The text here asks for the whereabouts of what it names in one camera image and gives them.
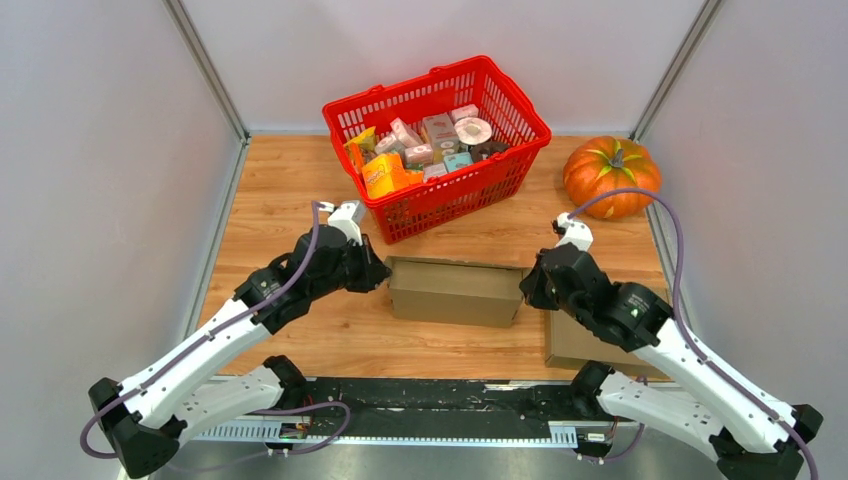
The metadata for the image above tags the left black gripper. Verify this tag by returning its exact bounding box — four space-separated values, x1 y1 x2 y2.
311 234 394 301

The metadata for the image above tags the brown cardboard box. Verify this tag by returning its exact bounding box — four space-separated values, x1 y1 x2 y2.
544 308 669 381

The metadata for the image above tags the brown cardboard sheet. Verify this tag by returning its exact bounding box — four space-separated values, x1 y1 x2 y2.
387 256 526 328

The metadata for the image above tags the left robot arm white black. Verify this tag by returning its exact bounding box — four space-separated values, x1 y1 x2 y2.
79 225 391 479

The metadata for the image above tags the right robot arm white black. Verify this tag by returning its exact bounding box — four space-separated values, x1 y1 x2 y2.
520 243 823 479

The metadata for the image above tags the orange snack box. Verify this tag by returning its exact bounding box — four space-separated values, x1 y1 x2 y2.
361 153 423 199

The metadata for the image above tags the teal small box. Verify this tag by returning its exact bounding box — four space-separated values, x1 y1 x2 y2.
443 152 474 173

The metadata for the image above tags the red plastic shopping basket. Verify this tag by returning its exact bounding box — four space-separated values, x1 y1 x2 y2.
322 55 552 243

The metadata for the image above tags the yellow snack packet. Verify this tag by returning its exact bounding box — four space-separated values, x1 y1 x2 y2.
344 127 377 173

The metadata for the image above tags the orange pumpkin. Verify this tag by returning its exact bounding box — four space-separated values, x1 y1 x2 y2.
563 136 663 220

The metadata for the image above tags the dark brown round item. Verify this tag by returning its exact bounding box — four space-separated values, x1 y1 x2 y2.
470 140 510 163

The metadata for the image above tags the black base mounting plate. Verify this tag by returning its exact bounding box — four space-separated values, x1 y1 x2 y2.
285 377 629 438

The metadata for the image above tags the pink white round roll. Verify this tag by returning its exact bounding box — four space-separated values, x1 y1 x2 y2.
454 117 493 146

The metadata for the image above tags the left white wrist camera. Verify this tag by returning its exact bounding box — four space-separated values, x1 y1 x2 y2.
318 200 366 245

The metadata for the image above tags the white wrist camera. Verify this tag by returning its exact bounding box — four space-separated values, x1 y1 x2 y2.
318 200 366 245
552 212 594 252

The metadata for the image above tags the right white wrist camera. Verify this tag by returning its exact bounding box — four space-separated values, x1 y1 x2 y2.
552 212 594 252

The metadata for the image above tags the white slotted cable duct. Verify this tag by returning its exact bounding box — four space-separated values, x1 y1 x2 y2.
194 419 579 449

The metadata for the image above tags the right aluminium frame post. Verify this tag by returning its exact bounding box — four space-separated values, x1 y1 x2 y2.
629 0 724 143

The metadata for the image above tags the aluminium frame post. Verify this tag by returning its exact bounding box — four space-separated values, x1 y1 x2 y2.
163 0 250 144
629 0 724 143

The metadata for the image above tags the left aluminium frame post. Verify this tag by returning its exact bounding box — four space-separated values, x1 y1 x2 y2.
163 0 250 144

